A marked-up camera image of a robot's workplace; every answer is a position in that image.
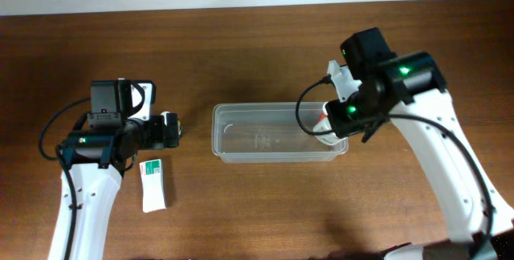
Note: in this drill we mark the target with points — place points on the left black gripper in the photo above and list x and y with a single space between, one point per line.
171 130

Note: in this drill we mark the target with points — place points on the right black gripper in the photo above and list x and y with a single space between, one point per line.
337 125

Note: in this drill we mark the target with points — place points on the orange tube white cap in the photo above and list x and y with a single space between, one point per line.
323 122

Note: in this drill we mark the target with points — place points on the white plastic bottle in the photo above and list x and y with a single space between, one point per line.
330 139

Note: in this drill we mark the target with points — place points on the dark brown bottle white cap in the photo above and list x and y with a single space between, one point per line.
173 125

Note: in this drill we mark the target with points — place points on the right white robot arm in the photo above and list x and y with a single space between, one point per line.
376 87

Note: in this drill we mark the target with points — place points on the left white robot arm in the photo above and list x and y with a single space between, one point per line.
94 157

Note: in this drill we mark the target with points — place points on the clear plastic container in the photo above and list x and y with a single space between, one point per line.
265 133

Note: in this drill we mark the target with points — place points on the white green medicine box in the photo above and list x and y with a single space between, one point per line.
153 186

